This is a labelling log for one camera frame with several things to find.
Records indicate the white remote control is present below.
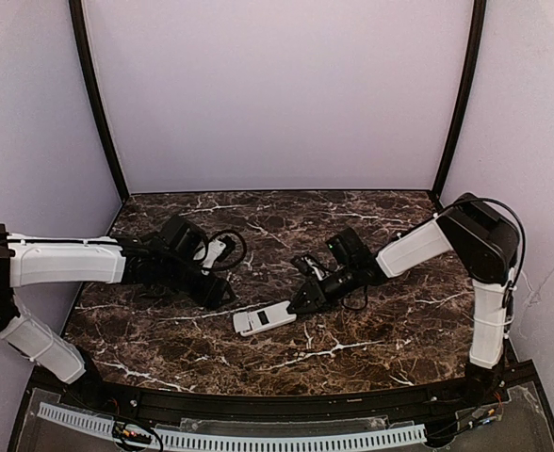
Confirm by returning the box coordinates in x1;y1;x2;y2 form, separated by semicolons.
233;301;297;337

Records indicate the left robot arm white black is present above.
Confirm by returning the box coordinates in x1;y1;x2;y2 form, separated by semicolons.
0;215;235;384

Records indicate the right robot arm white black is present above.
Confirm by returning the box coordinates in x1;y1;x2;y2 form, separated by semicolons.
287;193;526;369

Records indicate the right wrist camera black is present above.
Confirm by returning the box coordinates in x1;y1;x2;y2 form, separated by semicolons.
290;253;333;281

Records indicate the black front rail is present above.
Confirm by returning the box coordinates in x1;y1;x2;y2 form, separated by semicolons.
103;379;470;424

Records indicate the white slotted cable duct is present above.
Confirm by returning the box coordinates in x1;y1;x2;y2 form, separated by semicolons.
37;402;427;451

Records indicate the right black frame post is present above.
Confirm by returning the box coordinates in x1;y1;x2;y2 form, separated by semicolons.
431;0;487;201

